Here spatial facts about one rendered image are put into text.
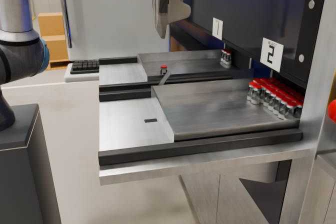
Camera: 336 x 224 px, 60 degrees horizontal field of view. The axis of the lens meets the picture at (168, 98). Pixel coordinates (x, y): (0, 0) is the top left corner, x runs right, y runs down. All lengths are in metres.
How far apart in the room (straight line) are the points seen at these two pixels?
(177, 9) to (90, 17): 0.94
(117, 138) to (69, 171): 1.46
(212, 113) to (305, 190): 0.25
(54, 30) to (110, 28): 3.03
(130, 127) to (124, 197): 1.17
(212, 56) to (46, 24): 3.47
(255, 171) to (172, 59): 0.58
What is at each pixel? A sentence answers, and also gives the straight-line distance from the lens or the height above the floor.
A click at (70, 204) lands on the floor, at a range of 1.82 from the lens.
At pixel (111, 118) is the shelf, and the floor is 0.88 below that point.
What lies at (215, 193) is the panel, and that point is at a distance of 1.21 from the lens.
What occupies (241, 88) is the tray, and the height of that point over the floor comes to 0.89.
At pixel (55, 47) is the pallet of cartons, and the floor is 0.30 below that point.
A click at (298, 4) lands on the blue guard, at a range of 0.64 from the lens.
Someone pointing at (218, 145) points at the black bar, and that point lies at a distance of 0.57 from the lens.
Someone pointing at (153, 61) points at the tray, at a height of 0.88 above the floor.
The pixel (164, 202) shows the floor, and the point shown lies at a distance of 1.74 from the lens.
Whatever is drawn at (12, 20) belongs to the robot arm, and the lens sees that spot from 0.92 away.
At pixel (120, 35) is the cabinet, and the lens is 1.44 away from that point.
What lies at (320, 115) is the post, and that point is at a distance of 0.60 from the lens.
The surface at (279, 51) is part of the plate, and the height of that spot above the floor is 1.04.
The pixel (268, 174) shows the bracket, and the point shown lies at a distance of 0.75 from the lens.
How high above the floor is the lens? 1.19
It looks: 23 degrees down
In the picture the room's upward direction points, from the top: straight up
